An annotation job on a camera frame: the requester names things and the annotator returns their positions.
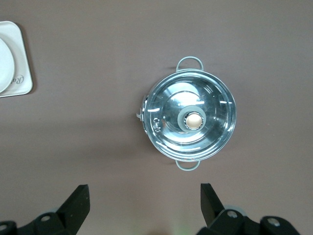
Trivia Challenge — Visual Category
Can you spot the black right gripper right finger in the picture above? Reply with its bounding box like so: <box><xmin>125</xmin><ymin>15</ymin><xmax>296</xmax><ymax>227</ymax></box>
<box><xmin>197</xmin><ymin>183</ymin><xmax>300</xmax><ymax>235</ymax></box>

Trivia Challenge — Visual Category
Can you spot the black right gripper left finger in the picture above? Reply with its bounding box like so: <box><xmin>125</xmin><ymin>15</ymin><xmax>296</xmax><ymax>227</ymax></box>
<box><xmin>0</xmin><ymin>185</ymin><xmax>90</xmax><ymax>235</ymax></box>

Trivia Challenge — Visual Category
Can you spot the round cream plate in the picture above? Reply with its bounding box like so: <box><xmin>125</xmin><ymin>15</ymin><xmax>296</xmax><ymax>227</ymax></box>
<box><xmin>0</xmin><ymin>38</ymin><xmax>16</xmax><ymax>94</ymax></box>

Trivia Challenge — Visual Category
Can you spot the brown table cloth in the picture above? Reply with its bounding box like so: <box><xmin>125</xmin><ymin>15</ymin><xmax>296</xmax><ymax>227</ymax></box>
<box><xmin>0</xmin><ymin>0</ymin><xmax>313</xmax><ymax>235</ymax></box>

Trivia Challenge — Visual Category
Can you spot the glass pot lid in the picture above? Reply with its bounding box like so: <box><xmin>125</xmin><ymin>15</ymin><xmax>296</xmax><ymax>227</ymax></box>
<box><xmin>144</xmin><ymin>70</ymin><xmax>237</xmax><ymax>161</ymax></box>

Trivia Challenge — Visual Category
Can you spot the stainless steel electric pot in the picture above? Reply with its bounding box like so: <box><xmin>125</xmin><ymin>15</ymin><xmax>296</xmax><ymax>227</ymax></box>
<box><xmin>136</xmin><ymin>56</ymin><xmax>237</xmax><ymax>171</ymax></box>

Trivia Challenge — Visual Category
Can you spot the cream rabbit print tray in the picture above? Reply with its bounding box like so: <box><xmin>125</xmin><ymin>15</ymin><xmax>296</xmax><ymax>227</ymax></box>
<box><xmin>0</xmin><ymin>21</ymin><xmax>34</xmax><ymax>98</ymax></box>

